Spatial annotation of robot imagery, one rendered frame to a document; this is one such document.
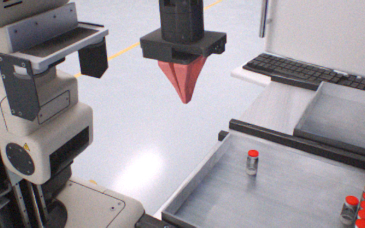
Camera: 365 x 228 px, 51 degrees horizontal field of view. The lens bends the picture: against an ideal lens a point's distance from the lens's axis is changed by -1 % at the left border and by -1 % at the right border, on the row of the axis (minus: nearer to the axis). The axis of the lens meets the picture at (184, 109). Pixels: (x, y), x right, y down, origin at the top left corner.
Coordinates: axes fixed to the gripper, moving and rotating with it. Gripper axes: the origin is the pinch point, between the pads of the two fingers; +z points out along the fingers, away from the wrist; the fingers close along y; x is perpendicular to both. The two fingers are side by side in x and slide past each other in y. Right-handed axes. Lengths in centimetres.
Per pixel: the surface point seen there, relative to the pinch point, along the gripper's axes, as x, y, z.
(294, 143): 25.9, 10.2, 20.9
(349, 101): 53, 17, 22
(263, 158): 19.2, 5.9, 21.7
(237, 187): 8.6, 4.5, 21.6
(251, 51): 284, -95, 103
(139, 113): 139, -121, 102
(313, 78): 73, 3, 27
